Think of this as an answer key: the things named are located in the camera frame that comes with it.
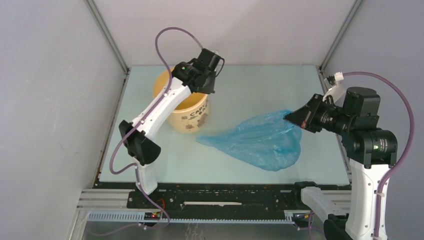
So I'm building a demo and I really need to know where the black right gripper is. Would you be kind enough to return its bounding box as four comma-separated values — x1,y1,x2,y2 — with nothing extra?
284,92,354,135

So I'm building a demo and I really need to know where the yellow capybara trash bin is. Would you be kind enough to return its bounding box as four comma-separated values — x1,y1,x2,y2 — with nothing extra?
146,71,210,133

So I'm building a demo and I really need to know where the blue plastic trash bag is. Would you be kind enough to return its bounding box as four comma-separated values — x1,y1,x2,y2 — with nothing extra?
196,109,302,172

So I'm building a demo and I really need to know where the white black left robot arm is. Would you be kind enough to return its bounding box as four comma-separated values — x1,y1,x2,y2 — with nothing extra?
118,48,225,208

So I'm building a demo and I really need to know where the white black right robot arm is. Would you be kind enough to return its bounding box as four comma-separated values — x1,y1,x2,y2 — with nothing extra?
284,87,398,240

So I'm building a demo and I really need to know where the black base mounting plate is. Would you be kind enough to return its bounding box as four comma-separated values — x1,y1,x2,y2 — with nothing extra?
94,181,351,222

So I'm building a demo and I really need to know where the small electronics board with LEDs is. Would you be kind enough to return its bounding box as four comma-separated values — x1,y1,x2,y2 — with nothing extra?
143,212,162,221

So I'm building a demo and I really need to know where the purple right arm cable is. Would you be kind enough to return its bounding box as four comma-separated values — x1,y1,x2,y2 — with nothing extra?
293,71,415,240

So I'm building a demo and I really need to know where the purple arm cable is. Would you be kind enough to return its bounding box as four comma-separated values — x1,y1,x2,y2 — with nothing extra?
293,71,415,240
109,27,205,231

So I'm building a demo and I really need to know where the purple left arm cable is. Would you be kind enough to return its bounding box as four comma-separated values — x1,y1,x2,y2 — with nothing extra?
109,27,205,231

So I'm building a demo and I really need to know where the aluminium frame rail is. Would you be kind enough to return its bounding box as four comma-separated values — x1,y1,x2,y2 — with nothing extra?
77,189,132,210

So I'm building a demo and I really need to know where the white cable duct rail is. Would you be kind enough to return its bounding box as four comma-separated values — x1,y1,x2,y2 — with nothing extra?
86,211,296,225

